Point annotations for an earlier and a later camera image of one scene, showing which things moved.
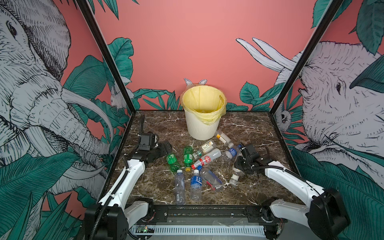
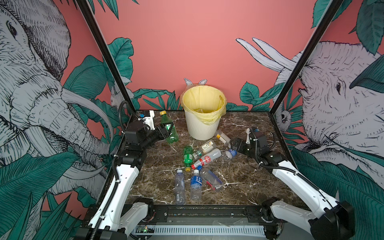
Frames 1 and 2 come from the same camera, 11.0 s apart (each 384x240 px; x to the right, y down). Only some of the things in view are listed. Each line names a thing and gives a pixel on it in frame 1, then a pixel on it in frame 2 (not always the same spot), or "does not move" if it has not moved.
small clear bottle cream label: (209, 146) does not move
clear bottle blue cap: (232, 152) does not move
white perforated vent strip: (165, 230) does not move
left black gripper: (162, 150) → (163, 130)
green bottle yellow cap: (171, 160) → (173, 137)
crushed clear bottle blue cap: (212, 181) does not move
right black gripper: (237, 162) → (238, 140)
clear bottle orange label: (224, 139) does not move
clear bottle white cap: (179, 184) does not move
